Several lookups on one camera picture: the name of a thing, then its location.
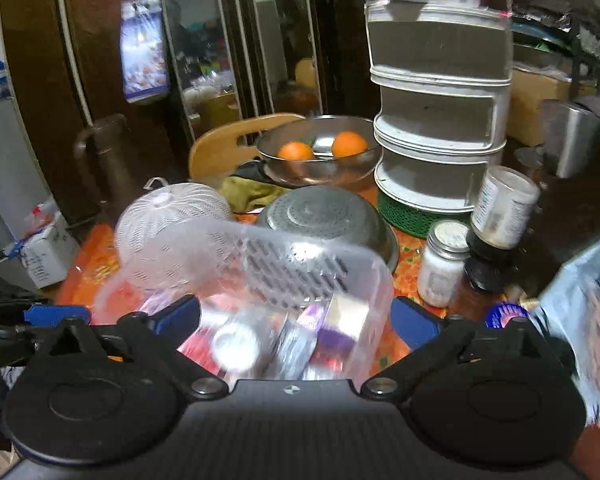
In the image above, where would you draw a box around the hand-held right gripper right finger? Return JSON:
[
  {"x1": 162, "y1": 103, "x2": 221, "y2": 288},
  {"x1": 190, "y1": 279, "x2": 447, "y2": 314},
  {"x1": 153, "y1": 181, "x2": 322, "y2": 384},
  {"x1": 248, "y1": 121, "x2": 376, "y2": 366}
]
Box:
[{"x1": 362, "y1": 296, "x2": 548, "y2": 401}]

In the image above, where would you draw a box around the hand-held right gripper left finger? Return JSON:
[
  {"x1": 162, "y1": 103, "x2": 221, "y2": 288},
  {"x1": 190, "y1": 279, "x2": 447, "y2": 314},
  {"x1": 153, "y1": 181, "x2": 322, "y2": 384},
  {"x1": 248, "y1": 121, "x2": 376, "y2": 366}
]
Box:
[{"x1": 45, "y1": 294, "x2": 228, "y2": 401}]

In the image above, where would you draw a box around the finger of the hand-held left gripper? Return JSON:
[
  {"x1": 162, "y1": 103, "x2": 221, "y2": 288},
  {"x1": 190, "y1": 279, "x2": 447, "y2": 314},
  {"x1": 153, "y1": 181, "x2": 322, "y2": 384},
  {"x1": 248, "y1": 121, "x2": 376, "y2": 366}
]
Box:
[{"x1": 0, "y1": 304, "x2": 92, "y2": 348}]

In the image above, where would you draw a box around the pile of tissue packets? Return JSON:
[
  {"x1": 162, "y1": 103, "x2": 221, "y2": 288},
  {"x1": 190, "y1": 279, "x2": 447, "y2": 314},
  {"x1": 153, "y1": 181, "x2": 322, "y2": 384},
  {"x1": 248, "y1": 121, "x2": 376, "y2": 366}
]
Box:
[{"x1": 177, "y1": 292, "x2": 373, "y2": 382}]

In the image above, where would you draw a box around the clear plastic slotted basket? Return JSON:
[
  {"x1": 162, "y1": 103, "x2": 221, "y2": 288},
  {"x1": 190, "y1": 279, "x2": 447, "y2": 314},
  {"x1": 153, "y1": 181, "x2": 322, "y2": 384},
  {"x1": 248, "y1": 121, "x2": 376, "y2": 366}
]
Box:
[{"x1": 94, "y1": 219, "x2": 397, "y2": 382}]

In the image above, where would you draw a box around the white powder jar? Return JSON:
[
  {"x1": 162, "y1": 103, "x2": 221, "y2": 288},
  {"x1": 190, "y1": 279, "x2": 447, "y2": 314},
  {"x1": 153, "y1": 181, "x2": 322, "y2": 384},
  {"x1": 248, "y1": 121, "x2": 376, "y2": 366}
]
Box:
[{"x1": 418, "y1": 220, "x2": 472, "y2": 308}]

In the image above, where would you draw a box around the white cardboard box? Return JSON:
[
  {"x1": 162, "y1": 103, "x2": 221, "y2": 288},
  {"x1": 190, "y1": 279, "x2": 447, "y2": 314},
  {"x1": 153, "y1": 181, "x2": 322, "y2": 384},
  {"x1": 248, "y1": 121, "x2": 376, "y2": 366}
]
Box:
[{"x1": 7, "y1": 202, "x2": 82, "y2": 290}]

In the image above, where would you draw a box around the white mesh food cover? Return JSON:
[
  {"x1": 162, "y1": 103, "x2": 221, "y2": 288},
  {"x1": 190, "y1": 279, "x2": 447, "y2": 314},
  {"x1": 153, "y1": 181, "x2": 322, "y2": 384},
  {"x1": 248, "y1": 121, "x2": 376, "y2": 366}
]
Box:
[{"x1": 114, "y1": 177, "x2": 237, "y2": 292}]

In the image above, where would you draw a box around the dark sauce jar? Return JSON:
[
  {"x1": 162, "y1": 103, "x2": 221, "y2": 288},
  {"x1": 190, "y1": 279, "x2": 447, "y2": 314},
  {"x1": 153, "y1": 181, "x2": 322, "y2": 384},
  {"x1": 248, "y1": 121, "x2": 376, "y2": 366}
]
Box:
[{"x1": 462, "y1": 245, "x2": 508, "y2": 295}]

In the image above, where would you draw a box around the blue capped small bottle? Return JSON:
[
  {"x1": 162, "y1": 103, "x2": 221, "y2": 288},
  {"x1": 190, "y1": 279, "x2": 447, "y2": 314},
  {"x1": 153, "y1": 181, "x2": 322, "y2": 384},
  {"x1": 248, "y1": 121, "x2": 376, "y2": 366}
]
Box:
[{"x1": 484, "y1": 302, "x2": 530, "y2": 332}]

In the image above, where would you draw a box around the green plastic basket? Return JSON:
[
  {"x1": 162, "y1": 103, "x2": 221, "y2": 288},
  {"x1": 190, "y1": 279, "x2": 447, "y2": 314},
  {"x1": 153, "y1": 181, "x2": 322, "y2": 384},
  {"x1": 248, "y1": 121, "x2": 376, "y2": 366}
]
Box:
[{"x1": 376, "y1": 191, "x2": 475, "y2": 239}]

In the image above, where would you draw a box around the steel colander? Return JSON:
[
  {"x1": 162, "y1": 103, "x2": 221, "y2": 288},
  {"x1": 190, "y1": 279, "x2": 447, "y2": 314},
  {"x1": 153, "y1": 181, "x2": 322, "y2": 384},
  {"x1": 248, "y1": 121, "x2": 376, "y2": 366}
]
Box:
[{"x1": 254, "y1": 186, "x2": 400, "y2": 273}]

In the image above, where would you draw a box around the dark jar with white label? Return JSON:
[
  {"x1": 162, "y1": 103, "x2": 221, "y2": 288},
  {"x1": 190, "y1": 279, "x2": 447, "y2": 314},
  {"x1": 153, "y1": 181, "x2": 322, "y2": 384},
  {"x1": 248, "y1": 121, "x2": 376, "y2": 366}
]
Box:
[{"x1": 467, "y1": 166, "x2": 542, "y2": 261}]

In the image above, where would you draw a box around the olive green cloth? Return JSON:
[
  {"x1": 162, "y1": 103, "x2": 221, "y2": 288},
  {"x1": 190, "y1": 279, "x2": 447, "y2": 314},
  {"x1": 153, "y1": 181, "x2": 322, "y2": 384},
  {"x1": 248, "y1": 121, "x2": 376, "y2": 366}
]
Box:
[{"x1": 219, "y1": 162, "x2": 293, "y2": 215}]

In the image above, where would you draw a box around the brown thermos jug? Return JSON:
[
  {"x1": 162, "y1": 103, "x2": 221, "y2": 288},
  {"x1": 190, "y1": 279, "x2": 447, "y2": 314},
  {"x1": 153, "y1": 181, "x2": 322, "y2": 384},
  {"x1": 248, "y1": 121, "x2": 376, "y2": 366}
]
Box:
[{"x1": 74, "y1": 112, "x2": 143, "y2": 223}]

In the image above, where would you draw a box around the pale blue plastic bag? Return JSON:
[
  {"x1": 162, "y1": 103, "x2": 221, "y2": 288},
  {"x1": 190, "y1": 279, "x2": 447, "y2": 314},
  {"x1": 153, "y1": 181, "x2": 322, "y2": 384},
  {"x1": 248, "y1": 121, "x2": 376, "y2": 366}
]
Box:
[{"x1": 534, "y1": 232, "x2": 600, "y2": 416}]

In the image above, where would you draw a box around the wooden chair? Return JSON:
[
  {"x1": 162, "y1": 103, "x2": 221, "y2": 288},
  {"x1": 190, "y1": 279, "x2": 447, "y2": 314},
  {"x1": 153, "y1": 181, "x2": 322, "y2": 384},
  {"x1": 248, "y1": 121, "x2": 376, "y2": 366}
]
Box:
[{"x1": 187, "y1": 112, "x2": 307, "y2": 182}]

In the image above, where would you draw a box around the steel bowl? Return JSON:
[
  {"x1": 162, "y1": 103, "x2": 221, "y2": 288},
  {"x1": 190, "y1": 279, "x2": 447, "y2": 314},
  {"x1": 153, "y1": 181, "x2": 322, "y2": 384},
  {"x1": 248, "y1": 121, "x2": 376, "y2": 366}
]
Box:
[{"x1": 255, "y1": 115, "x2": 384, "y2": 187}]

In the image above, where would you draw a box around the orange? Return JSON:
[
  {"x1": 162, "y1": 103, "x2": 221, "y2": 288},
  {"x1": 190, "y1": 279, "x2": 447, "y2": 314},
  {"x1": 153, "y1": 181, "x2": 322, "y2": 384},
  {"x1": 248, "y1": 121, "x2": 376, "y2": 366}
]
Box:
[
  {"x1": 278, "y1": 141, "x2": 315, "y2": 162},
  {"x1": 331, "y1": 131, "x2": 369, "y2": 158}
]

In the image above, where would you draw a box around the grey tiered storage container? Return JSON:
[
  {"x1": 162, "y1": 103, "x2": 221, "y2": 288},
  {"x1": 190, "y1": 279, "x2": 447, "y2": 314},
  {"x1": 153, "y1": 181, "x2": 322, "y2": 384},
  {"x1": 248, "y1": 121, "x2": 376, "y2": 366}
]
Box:
[{"x1": 356, "y1": 0, "x2": 515, "y2": 215}]

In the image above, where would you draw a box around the steel pot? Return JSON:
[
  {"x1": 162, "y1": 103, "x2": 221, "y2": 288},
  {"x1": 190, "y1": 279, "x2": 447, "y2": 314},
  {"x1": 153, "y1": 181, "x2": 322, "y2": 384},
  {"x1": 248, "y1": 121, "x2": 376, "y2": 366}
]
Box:
[{"x1": 541, "y1": 96, "x2": 600, "y2": 180}]

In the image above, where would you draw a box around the brown cardboard box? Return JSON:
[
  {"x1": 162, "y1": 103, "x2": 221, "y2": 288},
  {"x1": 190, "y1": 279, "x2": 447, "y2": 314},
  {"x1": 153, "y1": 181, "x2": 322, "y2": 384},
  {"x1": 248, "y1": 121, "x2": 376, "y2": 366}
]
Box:
[{"x1": 507, "y1": 69, "x2": 598, "y2": 147}]

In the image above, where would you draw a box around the mirrored cabinet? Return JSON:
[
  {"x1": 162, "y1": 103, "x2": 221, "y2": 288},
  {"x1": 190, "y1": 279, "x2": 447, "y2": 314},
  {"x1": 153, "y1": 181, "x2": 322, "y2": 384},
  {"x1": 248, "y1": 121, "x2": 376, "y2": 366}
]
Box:
[{"x1": 147, "y1": 0, "x2": 333, "y2": 143}]

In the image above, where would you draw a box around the wall calendar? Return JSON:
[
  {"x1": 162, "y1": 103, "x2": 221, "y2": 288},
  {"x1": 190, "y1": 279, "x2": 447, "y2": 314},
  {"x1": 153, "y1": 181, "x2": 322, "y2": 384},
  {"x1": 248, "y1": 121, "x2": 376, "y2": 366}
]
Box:
[{"x1": 119, "y1": 0, "x2": 172, "y2": 106}]

